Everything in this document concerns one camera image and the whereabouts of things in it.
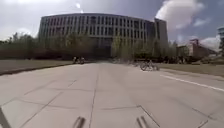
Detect parked bicycle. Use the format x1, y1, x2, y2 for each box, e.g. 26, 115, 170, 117
139, 60, 160, 72

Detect robot's own part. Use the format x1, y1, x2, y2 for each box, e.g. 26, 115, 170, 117
73, 116, 87, 128
136, 115, 152, 128

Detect row of trees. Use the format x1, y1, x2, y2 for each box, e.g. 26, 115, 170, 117
0, 32, 179, 62

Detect dry grass strip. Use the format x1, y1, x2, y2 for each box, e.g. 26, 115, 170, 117
0, 59, 75, 76
153, 62, 224, 78

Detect low brown building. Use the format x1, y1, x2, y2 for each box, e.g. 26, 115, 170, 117
177, 38, 218, 62

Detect large grey curved building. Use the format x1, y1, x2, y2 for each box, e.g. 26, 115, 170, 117
37, 12, 169, 58

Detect grey concrete slab pavement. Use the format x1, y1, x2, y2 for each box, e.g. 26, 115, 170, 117
0, 61, 224, 128

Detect group of people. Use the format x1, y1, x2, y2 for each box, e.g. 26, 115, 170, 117
72, 56, 86, 65

